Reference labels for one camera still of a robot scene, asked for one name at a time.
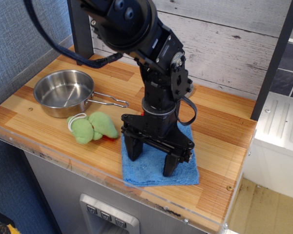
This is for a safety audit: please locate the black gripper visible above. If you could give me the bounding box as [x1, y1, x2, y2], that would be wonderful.
[121, 114, 194, 177]

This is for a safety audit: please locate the blue cloth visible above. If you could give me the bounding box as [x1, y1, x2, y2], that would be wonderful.
[121, 136, 199, 187]

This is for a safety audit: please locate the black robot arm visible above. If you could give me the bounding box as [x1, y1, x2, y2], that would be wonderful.
[80, 0, 195, 176]

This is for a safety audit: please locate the clear acrylic table guard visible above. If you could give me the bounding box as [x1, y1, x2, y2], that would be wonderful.
[0, 117, 256, 234]

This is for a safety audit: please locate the green plush toy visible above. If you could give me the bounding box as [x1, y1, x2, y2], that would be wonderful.
[67, 112, 118, 144]

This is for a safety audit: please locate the silver dispenser button panel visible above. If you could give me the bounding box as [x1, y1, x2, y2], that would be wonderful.
[80, 194, 140, 234]

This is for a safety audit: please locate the stainless steel pot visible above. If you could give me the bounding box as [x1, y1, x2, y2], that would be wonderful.
[33, 70, 129, 118]

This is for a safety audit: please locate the white grooved side counter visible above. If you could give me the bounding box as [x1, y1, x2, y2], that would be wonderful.
[243, 92, 293, 198]

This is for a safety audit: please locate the left dark shelf post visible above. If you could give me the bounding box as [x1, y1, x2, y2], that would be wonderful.
[67, 0, 94, 59]

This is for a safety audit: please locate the dark shelf post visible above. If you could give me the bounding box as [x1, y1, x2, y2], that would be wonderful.
[251, 0, 293, 121]
[67, 0, 94, 59]

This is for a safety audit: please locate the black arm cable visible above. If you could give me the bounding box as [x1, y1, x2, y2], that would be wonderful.
[23, 0, 198, 126]

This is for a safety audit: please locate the right dark shelf post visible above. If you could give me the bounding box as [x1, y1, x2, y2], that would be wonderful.
[251, 0, 293, 121]

